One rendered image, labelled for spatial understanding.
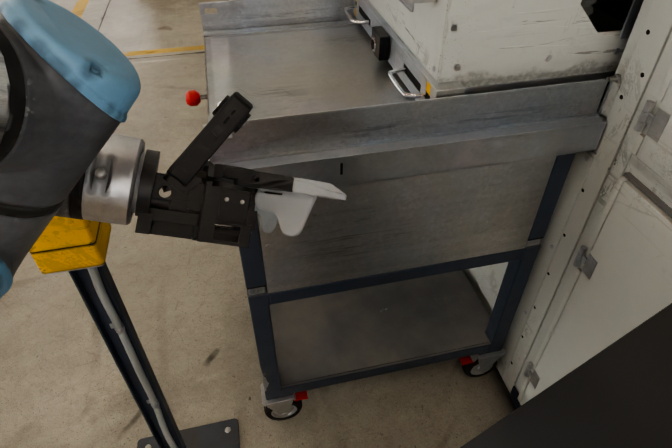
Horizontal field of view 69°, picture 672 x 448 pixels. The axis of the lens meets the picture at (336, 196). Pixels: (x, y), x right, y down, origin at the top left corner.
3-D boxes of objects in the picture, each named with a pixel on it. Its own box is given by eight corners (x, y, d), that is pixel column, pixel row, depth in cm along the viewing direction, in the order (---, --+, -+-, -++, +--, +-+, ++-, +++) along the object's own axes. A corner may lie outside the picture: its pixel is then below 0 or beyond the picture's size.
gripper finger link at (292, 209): (340, 243, 50) (258, 232, 52) (348, 186, 50) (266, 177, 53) (331, 242, 47) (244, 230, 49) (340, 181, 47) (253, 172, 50)
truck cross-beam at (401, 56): (432, 123, 82) (436, 90, 78) (352, 13, 123) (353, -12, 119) (459, 119, 83) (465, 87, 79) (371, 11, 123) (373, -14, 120)
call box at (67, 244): (40, 277, 65) (7, 219, 58) (53, 235, 71) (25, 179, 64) (105, 267, 66) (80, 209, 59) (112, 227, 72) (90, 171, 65)
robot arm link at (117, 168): (105, 138, 54) (93, 122, 45) (152, 147, 55) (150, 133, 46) (90, 219, 53) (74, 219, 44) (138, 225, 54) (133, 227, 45)
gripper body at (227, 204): (244, 245, 57) (135, 230, 54) (255, 173, 58) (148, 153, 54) (255, 248, 50) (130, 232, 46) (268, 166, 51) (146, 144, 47)
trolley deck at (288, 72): (217, 204, 77) (210, 174, 74) (207, 49, 124) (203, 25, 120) (595, 150, 89) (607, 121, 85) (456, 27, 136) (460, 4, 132)
